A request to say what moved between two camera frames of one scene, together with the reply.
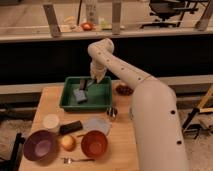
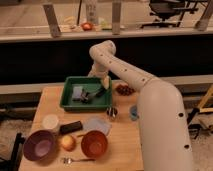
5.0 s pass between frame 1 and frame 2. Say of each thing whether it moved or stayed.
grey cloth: stayed
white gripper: moved
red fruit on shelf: stayed
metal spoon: stayed
